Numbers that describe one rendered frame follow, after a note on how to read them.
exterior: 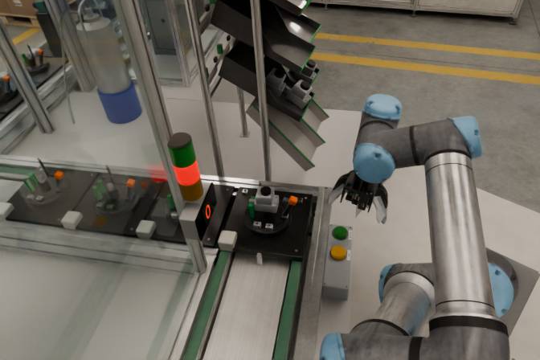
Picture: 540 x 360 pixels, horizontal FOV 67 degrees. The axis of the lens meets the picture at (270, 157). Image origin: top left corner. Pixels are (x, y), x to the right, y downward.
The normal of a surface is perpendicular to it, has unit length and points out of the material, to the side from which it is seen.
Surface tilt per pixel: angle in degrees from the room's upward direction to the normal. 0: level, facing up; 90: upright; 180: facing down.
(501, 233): 0
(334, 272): 0
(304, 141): 45
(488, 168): 0
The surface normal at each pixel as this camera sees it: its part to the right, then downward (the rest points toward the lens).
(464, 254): -0.17, -0.58
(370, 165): -0.28, 0.61
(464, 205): 0.09, -0.55
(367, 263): -0.05, -0.75
